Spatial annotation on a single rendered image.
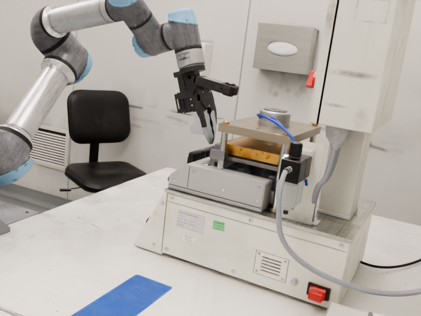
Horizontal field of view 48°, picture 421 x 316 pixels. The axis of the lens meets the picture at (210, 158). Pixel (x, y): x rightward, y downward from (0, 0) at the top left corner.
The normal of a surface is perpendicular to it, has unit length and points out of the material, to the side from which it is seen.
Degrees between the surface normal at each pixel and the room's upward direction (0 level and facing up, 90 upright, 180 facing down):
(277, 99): 90
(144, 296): 0
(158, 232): 90
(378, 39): 90
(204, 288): 0
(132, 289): 0
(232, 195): 90
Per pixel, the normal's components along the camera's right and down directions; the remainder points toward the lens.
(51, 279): 0.12, -0.97
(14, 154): 0.84, -0.06
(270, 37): -0.40, 0.16
